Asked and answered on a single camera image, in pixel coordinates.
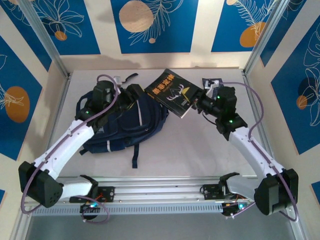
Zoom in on black controller board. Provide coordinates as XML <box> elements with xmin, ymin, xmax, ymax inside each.
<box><xmin>221</xmin><ymin>199</ymin><xmax>253</xmax><ymax>218</ymax></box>
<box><xmin>79</xmin><ymin>199</ymin><xmax>101</xmax><ymax>214</ymax></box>

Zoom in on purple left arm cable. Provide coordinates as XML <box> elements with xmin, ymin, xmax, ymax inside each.
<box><xmin>21</xmin><ymin>74</ymin><xmax>120</xmax><ymax>215</ymax></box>

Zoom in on grey slotted cable duct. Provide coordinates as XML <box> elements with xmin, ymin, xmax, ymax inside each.
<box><xmin>31</xmin><ymin>201</ymin><xmax>225</xmax><ymax>217</ymax></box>

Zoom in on blue poster beige circle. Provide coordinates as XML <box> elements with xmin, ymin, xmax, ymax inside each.
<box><xmin>110</xmin><ymin>0</ymin><xmax>199</xmax><ymax>54</ymax></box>

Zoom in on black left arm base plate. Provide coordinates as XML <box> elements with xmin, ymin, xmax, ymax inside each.
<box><xmin>69</xmin><ymin>186</ymin><xmax>116</xmax><ymax>204</ymax></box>

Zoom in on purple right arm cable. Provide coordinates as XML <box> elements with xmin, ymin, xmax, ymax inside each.
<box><xmin>218</xmin><ymin>80</ymin><xmax>300</xmax><ymax>223</ymax></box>

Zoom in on aluminium frame rails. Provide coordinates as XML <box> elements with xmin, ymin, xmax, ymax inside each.
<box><xmin>21</xmin><ymin>176</ymin><xmax>297</xmax><ymax>208</ymax></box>

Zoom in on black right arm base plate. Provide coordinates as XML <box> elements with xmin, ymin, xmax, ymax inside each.
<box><xmin>201</xmin><ymin>183</ymin><xmax>250</xmax><ymax>201</ymax></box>

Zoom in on aluminium side rail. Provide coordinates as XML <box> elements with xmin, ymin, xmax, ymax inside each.
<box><xmin>241</xmin><ymin>69</ymin><xmax>280</xmax><ymax>180</ymax></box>
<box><xmin>34</xmin><ymin>71</ymin><xmax>74</xmax><ymax>187</ymax></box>

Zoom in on purple cable loop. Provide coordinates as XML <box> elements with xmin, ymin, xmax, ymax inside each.
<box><xmin>81</xmin><ymin>199</ymin><xmax>111</xmax><ymax>224</ymax></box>

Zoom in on black book yellow title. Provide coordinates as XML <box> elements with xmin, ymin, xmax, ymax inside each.
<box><xmin>144</xmin><ymin>68</ymin><xmax>203</xmax><ymax>119</ymax></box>

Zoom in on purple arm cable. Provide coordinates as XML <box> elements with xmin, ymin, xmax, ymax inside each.
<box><xmin>218</xmin><ymin>80</ymin><xmax>300</xmax><ymax>223</ymax></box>
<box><xmin>21</xmin><ymin>74</ymin><xmax>120</xmax><ymax>215</ymax></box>

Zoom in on aluminium frame post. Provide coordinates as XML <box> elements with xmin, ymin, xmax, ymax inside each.
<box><xmin>18</xmin><ymin>0</ymin><xmax>73</xmax><ymax>79</ymax></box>
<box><xmin>243</xmin><ymin>0</ymin><xmax>294</xmax><ymax>77</ymax></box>

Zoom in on navy blue backpack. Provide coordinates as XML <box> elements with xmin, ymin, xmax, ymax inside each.
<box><xmin>75</xmin><ymin>72</ymin><xmax>170</xmax><ymax>170</ymax></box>

